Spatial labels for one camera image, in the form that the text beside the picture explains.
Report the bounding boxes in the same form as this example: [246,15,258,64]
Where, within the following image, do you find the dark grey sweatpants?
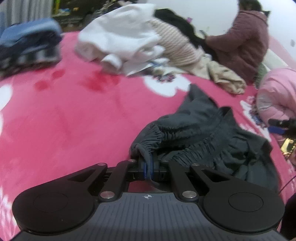
[129,84,279,192]

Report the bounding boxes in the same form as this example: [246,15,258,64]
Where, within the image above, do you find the folded blue striped clothes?
[1,18,62,77]

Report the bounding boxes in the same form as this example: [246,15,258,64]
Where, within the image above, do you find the pink puffer jacket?
[256,68,295,126]

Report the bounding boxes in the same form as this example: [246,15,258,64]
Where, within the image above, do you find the beige coat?
[188,54,247,95]

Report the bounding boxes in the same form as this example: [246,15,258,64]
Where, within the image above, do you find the pink floral blanket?
[1,32,295,240]

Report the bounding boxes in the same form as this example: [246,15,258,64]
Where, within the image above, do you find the person in mauve jacket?
[205,1,269,82]

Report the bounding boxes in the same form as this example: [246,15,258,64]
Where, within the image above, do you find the pink white knit sweater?
[149,18,205,67]

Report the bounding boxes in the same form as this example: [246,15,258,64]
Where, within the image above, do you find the black garment on pile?
[154,9,208,52]

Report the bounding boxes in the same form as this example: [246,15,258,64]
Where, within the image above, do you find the white garment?
[75,4,166,76]

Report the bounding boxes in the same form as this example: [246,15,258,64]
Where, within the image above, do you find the grey curtain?
[1,0,54,29]

